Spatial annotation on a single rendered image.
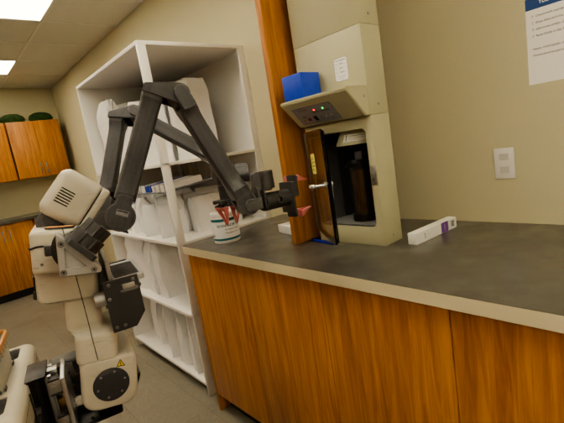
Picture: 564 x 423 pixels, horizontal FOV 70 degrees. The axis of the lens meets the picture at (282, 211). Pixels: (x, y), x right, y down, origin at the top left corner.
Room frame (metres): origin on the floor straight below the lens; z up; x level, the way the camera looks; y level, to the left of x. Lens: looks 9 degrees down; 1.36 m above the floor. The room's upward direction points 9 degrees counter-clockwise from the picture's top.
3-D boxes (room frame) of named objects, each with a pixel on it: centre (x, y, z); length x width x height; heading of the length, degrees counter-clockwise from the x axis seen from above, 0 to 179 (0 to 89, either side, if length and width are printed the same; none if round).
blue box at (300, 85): (1.55, -0.15, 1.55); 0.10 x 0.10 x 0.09; 40
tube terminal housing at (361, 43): (1.60, -0.34, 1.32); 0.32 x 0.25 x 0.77; 40
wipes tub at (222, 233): (1.93, 0.28, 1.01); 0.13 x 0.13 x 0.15
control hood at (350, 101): (1.48, -0.20, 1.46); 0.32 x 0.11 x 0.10; 40
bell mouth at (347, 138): (1.57, -0.34, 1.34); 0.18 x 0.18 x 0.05
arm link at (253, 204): (1.27, 0.07, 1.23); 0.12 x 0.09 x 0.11; 114
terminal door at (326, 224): (1.48, -0.16, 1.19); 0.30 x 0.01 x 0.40; 5
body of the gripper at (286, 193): (1.32, -0.01, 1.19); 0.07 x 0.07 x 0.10; 39
